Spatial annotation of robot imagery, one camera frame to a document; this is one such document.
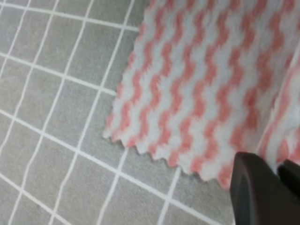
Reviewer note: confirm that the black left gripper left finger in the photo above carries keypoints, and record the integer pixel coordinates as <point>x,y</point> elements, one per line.
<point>258,196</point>

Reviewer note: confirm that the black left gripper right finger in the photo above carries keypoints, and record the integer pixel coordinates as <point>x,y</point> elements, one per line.
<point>289,174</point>

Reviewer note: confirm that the pink white wavy towel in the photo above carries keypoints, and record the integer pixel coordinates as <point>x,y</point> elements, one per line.
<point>209,78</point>

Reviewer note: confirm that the grey checked tablecloth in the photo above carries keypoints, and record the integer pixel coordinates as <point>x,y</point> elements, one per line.
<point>60,64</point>

